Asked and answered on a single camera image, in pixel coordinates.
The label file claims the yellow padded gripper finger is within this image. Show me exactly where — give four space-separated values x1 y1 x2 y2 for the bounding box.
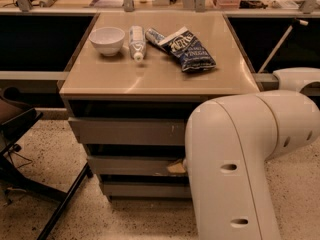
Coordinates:
167 159 187 174

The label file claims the grey drawer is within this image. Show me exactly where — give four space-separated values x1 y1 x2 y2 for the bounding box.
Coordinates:
100 183 191 198
87 156 183 176
68 117 185 146

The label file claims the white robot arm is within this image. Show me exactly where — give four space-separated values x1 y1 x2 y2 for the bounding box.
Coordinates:
167 90 320 240

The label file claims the grey bottom drawer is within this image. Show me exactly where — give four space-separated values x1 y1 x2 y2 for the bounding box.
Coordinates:
100 183 191 198

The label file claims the grey drawer cabinet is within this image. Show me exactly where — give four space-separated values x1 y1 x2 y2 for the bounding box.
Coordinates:
60 11 258 187

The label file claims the grey top drawer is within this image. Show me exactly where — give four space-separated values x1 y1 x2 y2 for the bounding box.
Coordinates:
68 117 185 146

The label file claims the blue vinegar chip bag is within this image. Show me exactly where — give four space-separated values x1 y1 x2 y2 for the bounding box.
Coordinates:
145 27 216 73

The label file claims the clear plastic water bottle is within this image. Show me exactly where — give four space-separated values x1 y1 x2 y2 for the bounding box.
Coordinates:
129 25 146 62

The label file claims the white bowl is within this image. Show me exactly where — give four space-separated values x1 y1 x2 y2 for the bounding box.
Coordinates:
89 27 125 56

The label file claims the black office chair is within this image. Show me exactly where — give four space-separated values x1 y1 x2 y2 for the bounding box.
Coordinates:
0 86 94 240

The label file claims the white stick with tip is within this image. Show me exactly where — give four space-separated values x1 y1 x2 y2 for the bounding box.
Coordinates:
258 18 309 73

